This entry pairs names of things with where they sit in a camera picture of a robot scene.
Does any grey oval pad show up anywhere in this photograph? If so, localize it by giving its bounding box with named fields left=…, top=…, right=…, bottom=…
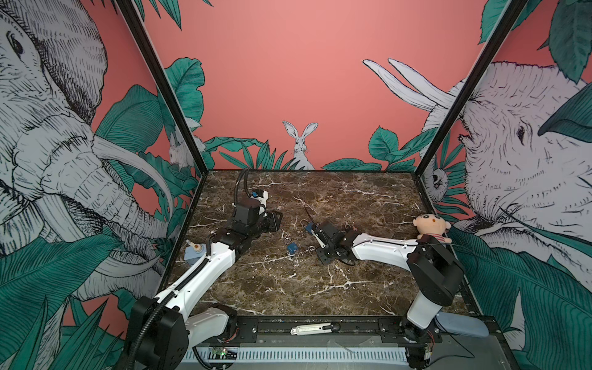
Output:
left=434, top=312, right=490, bottom=339

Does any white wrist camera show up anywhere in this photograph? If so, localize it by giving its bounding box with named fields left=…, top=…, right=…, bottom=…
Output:
left=251, top=189, right=269, bottom=217
left=305, top=222, right=326, bottom=248

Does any white perforated strip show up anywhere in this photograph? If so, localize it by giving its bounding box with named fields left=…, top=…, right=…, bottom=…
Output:
left=182, top=347, right=408, bottom=365

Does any blue padlock left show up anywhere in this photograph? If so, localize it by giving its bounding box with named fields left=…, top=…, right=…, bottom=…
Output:
left=287, top=243, right=299, bottom=255

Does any black frame post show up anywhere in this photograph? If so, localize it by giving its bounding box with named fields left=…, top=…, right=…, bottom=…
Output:
left=116, top=0, right=209, bottom=179
left=414, top=0, right=527, bottom=177

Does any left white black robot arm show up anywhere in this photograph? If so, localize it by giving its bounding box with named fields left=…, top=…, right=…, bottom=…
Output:
left=117, top=189, right=283, bottom=369

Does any right black frame post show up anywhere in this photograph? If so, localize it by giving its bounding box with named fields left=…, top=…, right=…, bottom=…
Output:
left=414, top=0, right=527, bottom=177

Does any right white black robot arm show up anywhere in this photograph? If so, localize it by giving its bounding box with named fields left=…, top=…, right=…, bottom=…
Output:
left=309, top=222, right=465, bottom=330

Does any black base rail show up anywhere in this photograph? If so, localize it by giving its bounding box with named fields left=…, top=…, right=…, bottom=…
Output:
left=193, top=315, right=500, bottom=345

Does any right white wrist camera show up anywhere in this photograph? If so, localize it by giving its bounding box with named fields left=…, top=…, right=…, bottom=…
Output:
left=305, top=222, right=326, bottom=248

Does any white utility knife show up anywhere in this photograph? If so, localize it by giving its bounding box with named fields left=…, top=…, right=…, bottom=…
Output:
left=290, top=323, right=334, bottom=336

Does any plush doll striped shirt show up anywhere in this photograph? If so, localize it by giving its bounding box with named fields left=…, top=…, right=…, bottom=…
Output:
left=413, top=214, right=453, bottom=244

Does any left black corrugated cable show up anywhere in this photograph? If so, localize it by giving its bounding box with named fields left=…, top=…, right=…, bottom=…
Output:
left=233, top=169, right=251, bottom=209

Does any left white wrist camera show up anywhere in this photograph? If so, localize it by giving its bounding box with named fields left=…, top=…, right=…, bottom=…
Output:
left=251, top=189, right=269, bottom=217

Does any left black frame post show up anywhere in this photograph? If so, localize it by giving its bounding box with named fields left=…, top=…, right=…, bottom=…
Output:
left=116, top=0, right=209, bottom=179

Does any small green circuit board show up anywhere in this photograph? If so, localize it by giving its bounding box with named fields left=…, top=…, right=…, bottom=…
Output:
left=209, top=347, right=238, bottom=362

